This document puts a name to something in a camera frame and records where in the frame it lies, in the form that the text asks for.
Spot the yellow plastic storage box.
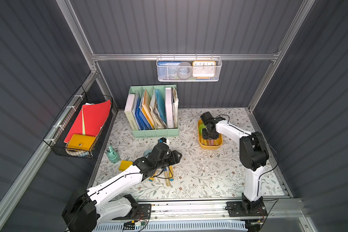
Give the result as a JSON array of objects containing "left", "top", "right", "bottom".
[{"left": 197, "top": 119, "right": 223, "bottom": 150}]

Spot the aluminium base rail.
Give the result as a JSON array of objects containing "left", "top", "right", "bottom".
[{"left": 111, "top": 200, "right": 269, "bottom": 221}]

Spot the red paper folder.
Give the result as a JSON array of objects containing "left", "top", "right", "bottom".
[{"left": 64, "top": 100, "right": 111, "bottom": 143}]

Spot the blue box in basket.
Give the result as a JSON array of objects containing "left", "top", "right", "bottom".
[{"left": 157, "top": 61, "right": 181, "bottom": 81}]

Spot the yellow toy piece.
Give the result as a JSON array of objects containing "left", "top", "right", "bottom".
[{"left": 119, "top": 160, "right": 133, "bottom": 172}]

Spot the yellow white alarm clock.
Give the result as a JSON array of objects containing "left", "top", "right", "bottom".
[{"left": 192, "top": 61, "right": 217, "bottom": 78}]

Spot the green desktop file organizer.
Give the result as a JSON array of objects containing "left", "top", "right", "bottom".
[{"left": 124, "top": 85, "right": 179, "bottom": 138}]

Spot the black wire side basket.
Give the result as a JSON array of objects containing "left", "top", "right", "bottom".
[{"left": 43, "top": 88, "right": 114, "bottom": 159}]

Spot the wooden handle toy tool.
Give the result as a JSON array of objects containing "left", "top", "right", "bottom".
[{"left": 164, "top": 167, "right": 171, "bottom": 187}]

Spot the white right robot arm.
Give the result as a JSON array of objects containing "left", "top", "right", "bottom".
[{"left": 201, "top": 112, "right": 269, "bottom": 203}]

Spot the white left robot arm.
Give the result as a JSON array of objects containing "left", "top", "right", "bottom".
[{"left": 62, "top": 138, "right": 182, "bottom": 232}]

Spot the white wire wall basket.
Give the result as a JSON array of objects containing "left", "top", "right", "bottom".
[{"left": 156, "top": 55, "right": 222, "bottom": 82}]

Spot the teal toy scoop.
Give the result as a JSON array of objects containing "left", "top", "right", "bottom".
[{"left": 143, "top": 149, "right": 152, "bottom": 157}]

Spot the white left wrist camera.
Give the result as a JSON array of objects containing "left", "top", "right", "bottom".
[{"left": 158, "top": 137, "right": 170, "bottom": 145}]

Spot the yellow wallet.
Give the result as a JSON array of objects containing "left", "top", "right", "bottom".
[{"left": 66, "top": 134, "right": 96, "bottom": 150}]

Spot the grey tape roll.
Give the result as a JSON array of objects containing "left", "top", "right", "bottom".
[{"left": 177, "top": 61, "right": 192, "bottom": 80}]

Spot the green spray bottle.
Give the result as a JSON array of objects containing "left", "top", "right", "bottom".
[{"left": 106, "top": 146, "right": 120, "bottom": 163}]

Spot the green shovel yellow handle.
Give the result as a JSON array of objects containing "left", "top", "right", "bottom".
[{"left": 198, "top": 123, "right": 206, "bottom": 136}]

